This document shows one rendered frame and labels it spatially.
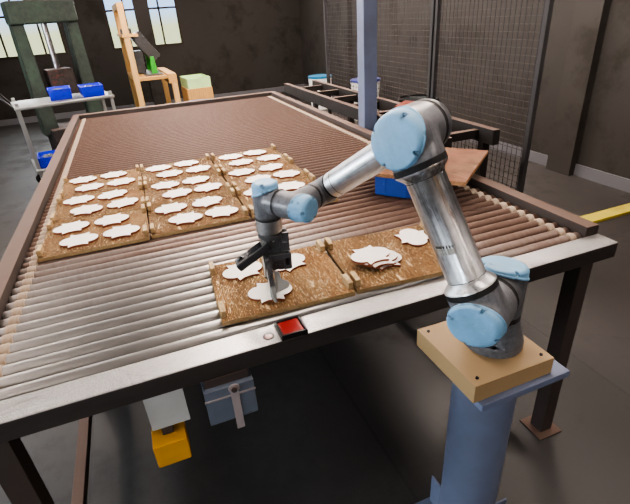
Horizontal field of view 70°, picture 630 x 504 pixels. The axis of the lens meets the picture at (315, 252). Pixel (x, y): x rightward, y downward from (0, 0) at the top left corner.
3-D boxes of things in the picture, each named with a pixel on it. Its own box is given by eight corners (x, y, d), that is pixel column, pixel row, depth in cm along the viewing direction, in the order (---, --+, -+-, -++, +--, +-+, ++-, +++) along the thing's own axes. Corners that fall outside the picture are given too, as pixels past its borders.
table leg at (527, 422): (561, 431, 200) (608, 262, 160) (540, 441, 196) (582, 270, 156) (540, 412, 210) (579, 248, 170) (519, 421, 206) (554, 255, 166)
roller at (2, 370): (559, 235, 176) (561, 224, 173) (-17, 392, 118) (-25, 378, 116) (549, 230, 180) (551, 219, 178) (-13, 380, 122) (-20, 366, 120)
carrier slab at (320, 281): (355, 295, 139) (355, 291, 139) (222, 326, 129) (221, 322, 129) (319, 247, 169) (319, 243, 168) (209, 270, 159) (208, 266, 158)
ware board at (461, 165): (488, 153, 226) (488, 150, 225) (465, 186, 188) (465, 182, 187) (392, 146, 248) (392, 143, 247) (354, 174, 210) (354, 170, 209)
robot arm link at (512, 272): (528, 303, 114) (538, 256, 108) (513, 331, 105) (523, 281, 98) (480, 289, 120) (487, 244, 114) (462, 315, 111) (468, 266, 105)
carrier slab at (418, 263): (473, 268, 149) (474, 264, 148) (357, 294, 140) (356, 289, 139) (421, 227, 179) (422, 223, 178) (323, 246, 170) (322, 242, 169)
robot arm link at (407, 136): (527, 317, 103) (436, 88, 94) (509, 354, 92) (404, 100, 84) (477, 322, 111) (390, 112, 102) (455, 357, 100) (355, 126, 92)
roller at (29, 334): (529, 221, 188) (531, 210, 186) (-4, 357, 131) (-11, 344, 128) (521, 217, 192) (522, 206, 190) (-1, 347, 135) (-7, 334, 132)
